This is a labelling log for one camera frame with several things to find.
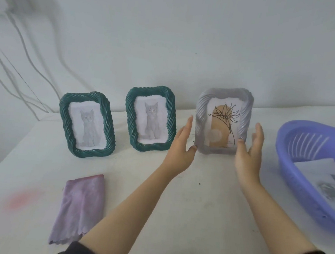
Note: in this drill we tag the person's left hand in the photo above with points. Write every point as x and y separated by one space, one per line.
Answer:
179 155

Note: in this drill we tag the person's right hand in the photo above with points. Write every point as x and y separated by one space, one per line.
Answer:
249 164

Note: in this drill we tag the purple plastic basket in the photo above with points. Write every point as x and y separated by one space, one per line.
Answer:
286 171

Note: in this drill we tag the white photo paper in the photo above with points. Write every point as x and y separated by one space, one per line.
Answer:
312 173

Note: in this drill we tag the purple cleaning cloth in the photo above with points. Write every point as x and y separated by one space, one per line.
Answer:
78 208

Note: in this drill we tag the person's left forearm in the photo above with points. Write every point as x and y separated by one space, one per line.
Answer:
124 215

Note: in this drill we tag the person's right forearm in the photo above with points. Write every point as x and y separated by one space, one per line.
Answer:
275 225

